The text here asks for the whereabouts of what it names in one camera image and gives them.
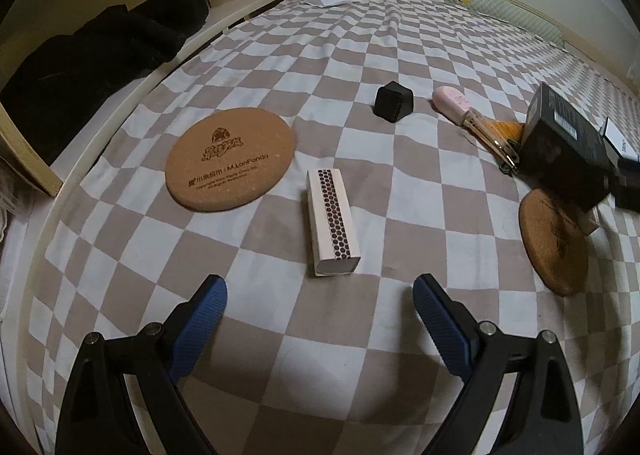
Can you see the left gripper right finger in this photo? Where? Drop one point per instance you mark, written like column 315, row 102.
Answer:
column 542, row 416

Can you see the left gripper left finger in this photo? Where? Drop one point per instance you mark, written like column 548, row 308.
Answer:
column 97, row 415

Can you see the white dotted small box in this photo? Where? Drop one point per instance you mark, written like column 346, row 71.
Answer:
column 333, row 235

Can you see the round cork coaster centre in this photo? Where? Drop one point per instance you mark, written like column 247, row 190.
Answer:
column 554, row 243

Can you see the round cork coaster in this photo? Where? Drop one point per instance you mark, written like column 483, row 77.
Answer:
column 554, row 243
column 229, row 159

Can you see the white flat box under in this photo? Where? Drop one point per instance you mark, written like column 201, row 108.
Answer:
column 589, row 222

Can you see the white black Chanel box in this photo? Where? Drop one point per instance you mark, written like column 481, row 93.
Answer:
column 626, row 167

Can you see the black product box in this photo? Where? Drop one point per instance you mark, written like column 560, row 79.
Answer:
column 563, row 150

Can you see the round cork coaster left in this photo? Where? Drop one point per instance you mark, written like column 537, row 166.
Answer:
column 229, row 159

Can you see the checkered bed sheet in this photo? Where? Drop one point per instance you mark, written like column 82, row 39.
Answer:
column 299, row 157

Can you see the black cube charger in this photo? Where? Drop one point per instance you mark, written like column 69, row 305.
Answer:
column 393, row 102

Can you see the black clothes on shelf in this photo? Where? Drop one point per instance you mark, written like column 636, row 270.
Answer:
column 116, row 47

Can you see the white card on bed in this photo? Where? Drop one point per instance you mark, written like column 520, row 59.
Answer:
column 329, row 3

